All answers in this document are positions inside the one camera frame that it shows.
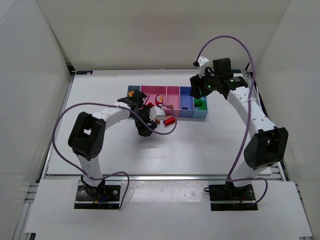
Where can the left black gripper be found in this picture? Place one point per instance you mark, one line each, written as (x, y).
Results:
(144, 125)

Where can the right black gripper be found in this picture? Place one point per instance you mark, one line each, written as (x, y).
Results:
(196, 88)

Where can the green lego brick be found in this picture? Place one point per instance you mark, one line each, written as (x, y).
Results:
(200, 105)

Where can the red heart lego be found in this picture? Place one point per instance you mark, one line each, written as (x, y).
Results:
(159, 99)

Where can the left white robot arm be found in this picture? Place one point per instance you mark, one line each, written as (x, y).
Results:
(87, 136)

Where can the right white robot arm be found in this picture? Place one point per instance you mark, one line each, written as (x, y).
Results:
(267, 143)

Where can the dark blue bin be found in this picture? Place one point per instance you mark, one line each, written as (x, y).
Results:
(186, 101)

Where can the light blue right bin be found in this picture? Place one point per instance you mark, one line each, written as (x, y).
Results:
(201, 114)

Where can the light blue bin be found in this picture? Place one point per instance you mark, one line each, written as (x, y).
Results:
(201, 114)
(133, 88)

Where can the small pink bin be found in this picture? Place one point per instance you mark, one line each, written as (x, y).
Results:
(173, 98)

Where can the red lego brick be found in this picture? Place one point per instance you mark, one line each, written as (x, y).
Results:
(169, 120)

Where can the large pink bin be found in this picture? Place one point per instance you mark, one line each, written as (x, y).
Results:
(152, 92)

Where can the light blue left bin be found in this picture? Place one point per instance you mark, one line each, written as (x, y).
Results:
(133, 88)

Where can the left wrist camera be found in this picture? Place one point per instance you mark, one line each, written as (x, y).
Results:
(156, 112)

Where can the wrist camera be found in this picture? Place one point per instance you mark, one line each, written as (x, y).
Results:
(156, 112)
(202, 63)

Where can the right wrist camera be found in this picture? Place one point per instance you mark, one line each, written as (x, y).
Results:
(202, 63)

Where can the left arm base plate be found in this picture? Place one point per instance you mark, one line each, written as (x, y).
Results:
(107, 197)

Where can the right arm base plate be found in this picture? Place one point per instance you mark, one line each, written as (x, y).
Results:
(227, 197)

